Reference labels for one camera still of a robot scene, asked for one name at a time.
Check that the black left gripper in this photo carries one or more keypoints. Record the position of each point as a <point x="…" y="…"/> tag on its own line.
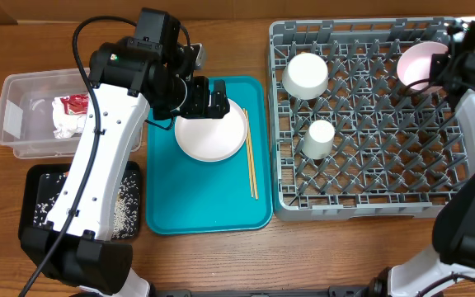
<point x="199" y="107"/>

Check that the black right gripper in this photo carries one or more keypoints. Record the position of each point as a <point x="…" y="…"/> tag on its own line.
<point x="435" y="68"/>

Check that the pink round plate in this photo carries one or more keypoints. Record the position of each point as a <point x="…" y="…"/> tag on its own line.
<point x="212" y="140"/>

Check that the pink food bowl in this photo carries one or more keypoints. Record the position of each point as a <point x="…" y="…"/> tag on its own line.
<point x="415" y="62"/>

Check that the cream shallow bowl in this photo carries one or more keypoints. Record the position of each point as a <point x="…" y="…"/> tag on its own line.
<point x="305" y="76"/>

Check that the cream plastic cup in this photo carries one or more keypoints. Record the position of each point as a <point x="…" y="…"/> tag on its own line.
<point x="318" y="140"/>

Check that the red snack wrapper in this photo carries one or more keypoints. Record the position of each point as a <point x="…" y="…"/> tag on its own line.
<point x="75" y="105"/>

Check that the white napkin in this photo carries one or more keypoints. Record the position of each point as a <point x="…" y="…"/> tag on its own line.
<point x="66" y="125"/>

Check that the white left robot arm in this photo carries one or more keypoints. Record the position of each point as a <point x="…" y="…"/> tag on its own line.
<point x="74" y="244"/>

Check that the grey dishwasher rack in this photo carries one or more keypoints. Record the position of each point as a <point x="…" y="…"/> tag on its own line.
<point x="392" y="154"/>

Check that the clear plastic waste bin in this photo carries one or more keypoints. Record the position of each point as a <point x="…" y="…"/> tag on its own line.
<point x="26" y="113"/>

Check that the black waste tray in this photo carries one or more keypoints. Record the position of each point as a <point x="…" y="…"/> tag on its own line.
<point x="31" y="189"/>

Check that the teal plastic tray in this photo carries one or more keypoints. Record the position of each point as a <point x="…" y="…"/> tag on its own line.
<point x="185" y="195"/>

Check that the rice and peanut leftovers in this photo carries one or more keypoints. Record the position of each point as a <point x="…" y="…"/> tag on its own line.
<point x="126" y="217"/>

